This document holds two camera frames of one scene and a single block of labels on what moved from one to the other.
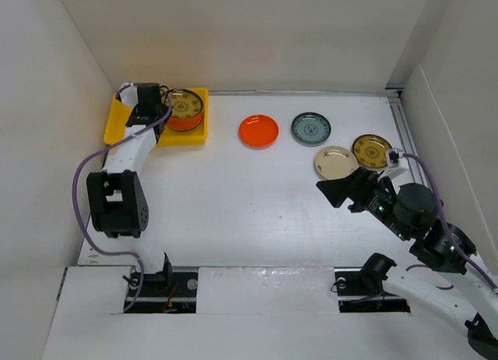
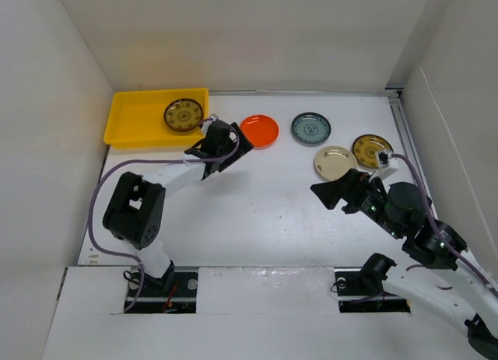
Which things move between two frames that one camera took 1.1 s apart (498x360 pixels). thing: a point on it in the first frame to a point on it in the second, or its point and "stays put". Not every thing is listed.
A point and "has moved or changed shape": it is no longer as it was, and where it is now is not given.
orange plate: [257, 131] stays put
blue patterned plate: [311, 129] stays put
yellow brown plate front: [185, 104] has moved or changed shape
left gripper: [166, 109] to [227, 161]
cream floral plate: [334, 162] stays put
